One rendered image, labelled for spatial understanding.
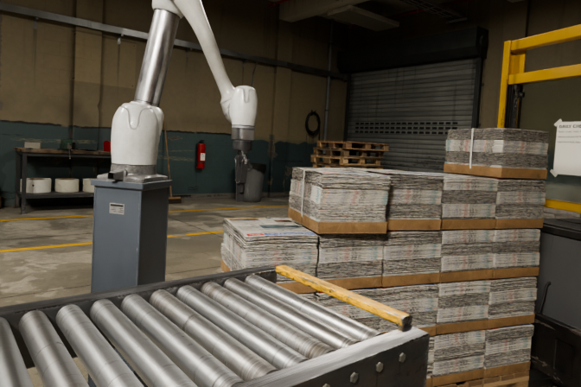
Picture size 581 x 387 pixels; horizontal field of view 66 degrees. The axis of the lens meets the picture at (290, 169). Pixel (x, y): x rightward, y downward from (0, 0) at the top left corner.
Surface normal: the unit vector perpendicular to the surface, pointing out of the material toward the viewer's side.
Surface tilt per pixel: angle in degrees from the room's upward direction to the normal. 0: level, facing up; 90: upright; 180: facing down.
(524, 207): 90
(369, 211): 90
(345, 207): 90
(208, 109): 90
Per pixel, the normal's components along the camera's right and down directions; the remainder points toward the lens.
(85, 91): 0.63, 0.07
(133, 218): -0.25, 0.04
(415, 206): 0.30, 0.07
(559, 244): -0.93, -0.04
